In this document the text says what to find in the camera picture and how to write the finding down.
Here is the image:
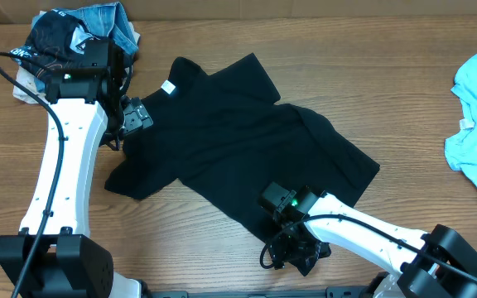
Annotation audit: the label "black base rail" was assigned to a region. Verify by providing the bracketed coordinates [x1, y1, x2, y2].
[150, 286, 373, 298]

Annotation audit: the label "folded blue jeans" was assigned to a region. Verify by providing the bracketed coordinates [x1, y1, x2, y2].
[31, 2, 140, 57]

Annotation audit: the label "black patterned folded shirt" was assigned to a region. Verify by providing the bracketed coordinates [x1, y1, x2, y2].
[8, 10, 134, 79]

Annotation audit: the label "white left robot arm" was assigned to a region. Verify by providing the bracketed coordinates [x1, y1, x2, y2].
[0, 39, 153, 298]

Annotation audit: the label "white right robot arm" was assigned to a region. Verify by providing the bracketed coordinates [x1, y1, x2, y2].
[258, 183, 477, 297]

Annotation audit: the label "beige folded cloth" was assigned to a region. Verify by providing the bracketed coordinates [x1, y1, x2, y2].
[12, 65, 51, 104]

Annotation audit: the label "black t-shirt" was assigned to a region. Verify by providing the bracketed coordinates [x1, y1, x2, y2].
[104, 55, 379, 241]

